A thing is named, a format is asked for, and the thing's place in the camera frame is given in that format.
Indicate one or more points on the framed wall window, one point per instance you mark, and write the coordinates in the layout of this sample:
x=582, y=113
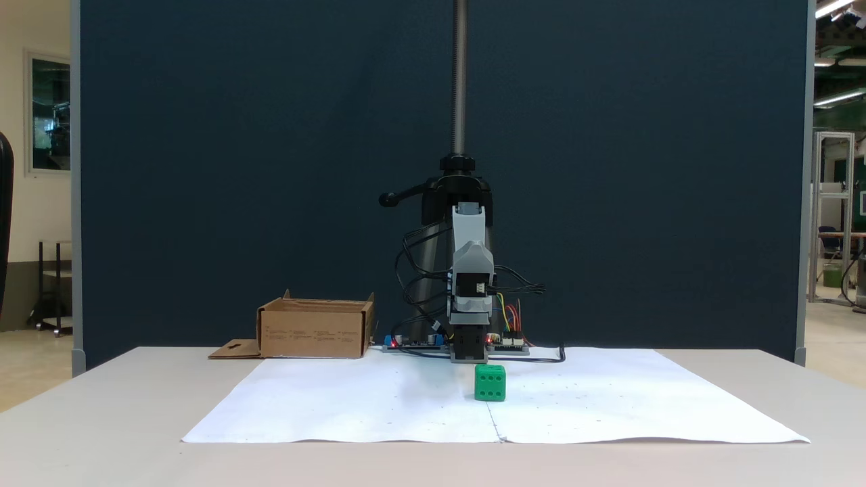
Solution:
x=51, y=111

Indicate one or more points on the black shelf cart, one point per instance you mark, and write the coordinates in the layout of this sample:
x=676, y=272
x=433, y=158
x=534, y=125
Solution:
x=57, y=325

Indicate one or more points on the green dice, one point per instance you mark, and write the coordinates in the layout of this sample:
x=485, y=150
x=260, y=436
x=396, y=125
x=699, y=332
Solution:
x=490, y=384

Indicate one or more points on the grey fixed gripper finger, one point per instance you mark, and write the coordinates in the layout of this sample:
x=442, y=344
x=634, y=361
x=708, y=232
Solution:
x=471, y=260

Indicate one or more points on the white paper sheet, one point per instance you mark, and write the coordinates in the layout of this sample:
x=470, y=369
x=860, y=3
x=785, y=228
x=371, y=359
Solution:
x=352, y=406

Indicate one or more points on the blue power converter board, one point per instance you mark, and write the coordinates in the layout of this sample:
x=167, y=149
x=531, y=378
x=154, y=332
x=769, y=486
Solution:
x=413, y=345

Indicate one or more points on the blue office chair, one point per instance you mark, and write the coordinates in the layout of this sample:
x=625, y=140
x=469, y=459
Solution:
x=829, y=240

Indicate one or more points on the black chair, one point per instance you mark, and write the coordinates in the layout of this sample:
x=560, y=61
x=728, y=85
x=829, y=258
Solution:
x=4, y=216

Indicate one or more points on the dark blue partition panel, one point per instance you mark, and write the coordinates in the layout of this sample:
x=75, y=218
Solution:
x=203, y=169

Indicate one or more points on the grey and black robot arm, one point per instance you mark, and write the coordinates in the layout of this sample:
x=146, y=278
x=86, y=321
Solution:
x=468, y=223

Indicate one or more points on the green bin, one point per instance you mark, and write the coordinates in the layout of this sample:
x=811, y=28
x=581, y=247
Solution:
x=832, y=276

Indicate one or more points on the brown cardboard box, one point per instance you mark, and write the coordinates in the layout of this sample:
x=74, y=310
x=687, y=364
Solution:
x=311, y=335

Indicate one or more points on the aluminium frame rack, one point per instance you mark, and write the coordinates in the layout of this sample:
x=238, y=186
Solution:
x=817, y=216

